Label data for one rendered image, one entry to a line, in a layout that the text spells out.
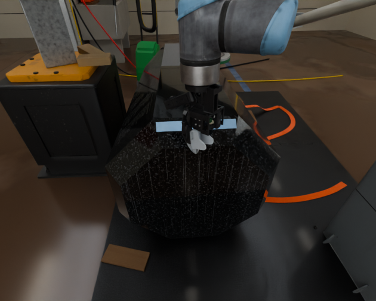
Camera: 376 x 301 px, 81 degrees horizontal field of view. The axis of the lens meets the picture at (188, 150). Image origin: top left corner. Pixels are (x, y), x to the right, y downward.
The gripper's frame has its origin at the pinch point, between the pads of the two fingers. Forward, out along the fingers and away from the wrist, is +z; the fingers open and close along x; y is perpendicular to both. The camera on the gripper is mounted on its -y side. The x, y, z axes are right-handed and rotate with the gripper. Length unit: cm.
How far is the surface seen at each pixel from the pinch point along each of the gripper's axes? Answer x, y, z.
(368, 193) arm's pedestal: 65, 52, 41
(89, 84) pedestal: 23, -94, 5
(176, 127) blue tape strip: 12.6, -18.1, 4.5
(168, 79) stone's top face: 41, -48, -1
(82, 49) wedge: 46, -136, -7
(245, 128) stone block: 32.8, 1.3, 7.8
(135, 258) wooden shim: -11, -34, 81
